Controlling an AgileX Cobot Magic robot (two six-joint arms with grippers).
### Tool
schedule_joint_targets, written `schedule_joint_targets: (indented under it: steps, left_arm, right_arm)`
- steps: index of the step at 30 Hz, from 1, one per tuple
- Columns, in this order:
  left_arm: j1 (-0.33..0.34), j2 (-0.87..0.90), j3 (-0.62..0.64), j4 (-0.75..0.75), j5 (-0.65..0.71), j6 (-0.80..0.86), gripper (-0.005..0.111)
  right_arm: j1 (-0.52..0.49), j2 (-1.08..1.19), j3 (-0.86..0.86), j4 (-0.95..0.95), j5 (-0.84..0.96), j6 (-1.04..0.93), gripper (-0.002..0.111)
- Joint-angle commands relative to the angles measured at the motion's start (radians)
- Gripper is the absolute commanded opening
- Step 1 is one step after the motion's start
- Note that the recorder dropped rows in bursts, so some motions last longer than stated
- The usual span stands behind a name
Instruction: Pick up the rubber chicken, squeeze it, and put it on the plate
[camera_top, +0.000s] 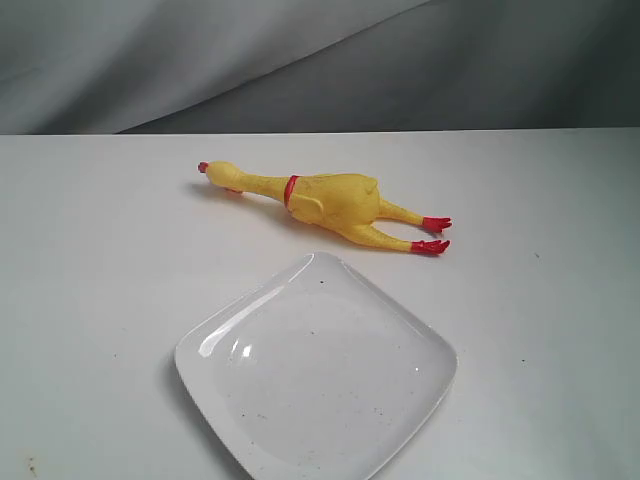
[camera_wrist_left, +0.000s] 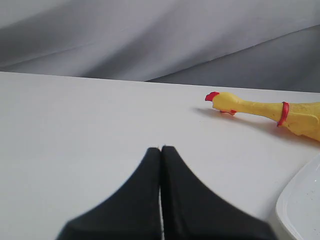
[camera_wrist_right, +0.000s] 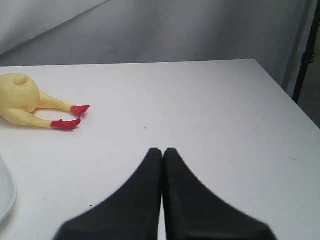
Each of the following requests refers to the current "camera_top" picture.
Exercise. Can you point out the yellow rubber chicken toy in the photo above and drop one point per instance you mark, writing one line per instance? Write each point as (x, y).
(346, 204)

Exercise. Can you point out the white square plate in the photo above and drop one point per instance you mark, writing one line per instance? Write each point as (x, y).
(316, 374)

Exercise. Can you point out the grey backdrop cloth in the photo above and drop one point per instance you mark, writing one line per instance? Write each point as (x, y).
(159, 67)

